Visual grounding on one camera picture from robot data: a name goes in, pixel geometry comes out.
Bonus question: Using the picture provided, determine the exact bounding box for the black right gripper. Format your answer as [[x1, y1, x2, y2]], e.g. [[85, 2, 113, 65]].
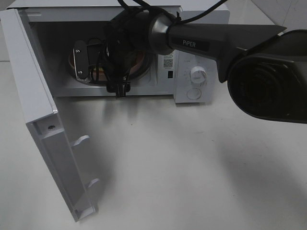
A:
[[103, 20, 137, 98]]

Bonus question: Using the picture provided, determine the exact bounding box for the pink round plate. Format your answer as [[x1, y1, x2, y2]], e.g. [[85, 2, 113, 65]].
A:
[[68, 51, 146, 81]]

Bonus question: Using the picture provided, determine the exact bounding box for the round white door button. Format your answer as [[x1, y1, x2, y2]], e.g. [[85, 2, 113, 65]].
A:
[[187, 88, 201, 100]]

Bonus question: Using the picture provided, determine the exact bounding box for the white microwave door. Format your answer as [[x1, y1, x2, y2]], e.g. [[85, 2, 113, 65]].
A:
[[0, 9, 99, 221]]

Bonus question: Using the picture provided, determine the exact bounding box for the white bread sandwich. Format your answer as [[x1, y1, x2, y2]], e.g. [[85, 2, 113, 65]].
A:
[[91, 67, 106, 81]]

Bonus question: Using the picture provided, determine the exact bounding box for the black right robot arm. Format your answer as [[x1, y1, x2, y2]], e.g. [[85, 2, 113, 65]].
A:
[[100, 7, 307, 124]]

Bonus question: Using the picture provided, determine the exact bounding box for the glass microwave turntable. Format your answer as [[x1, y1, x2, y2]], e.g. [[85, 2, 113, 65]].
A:
[[66, 52, 154, 86]]

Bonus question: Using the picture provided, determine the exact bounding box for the lower white timer knob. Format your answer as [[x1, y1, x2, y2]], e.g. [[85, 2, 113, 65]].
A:
[[190, 66, 207, 84]]

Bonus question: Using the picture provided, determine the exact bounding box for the white microwave oven body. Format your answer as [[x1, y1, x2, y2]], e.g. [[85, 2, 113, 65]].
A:
[[0, 0, 217, 103]]

